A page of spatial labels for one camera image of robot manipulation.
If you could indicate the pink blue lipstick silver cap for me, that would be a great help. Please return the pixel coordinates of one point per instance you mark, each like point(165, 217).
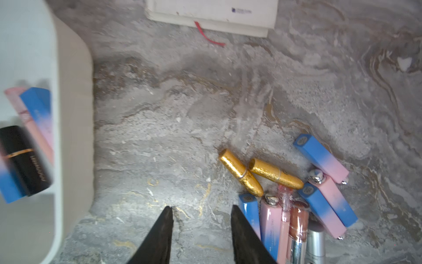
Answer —
point(270, 224)

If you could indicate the black lipstick with gold band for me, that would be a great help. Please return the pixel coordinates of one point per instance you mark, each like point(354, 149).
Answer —
point(21, 154)

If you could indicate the pink clear-cap lip gloss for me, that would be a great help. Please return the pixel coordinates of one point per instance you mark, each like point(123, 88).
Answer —
point(13, 95)

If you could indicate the white plastic storage box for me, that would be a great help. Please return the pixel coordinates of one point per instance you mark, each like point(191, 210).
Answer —
point(39, 50)

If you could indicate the pink lipstick silver cap right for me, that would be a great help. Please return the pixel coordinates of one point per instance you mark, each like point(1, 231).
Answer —
point(333, 196)

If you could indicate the brown lip gloss tube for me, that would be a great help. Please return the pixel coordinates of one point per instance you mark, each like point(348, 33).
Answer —
point(296, 253)

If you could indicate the silver lipstick tube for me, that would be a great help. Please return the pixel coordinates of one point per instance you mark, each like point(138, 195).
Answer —
point(315, 251)

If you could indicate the slim pink lip gloss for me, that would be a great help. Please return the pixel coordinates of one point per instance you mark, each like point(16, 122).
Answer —
point(285, 200)

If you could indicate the blue pink gradient lipstick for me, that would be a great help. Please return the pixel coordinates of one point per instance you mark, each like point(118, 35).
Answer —
point(11, 188)

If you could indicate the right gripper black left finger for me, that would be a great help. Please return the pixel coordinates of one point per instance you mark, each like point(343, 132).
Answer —
point(156, 247)

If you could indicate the gold lipstick right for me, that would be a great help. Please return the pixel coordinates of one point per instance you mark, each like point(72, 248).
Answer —
point(275, 174)

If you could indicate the gold lipstick left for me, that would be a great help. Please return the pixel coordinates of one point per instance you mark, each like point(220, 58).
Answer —
point(241, 173)

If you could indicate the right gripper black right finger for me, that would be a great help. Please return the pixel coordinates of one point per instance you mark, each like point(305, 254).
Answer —
point(248, 249)

